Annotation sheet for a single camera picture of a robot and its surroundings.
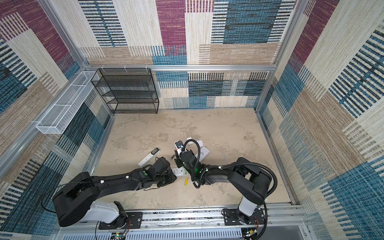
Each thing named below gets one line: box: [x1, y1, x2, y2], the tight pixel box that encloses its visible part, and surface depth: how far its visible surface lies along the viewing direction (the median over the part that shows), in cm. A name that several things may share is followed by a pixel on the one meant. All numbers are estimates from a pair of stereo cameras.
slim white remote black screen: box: [137, 147, 161, 167], surface depth 96 cm
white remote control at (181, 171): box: [170, 166, 188, 176], surface depth 89 cm
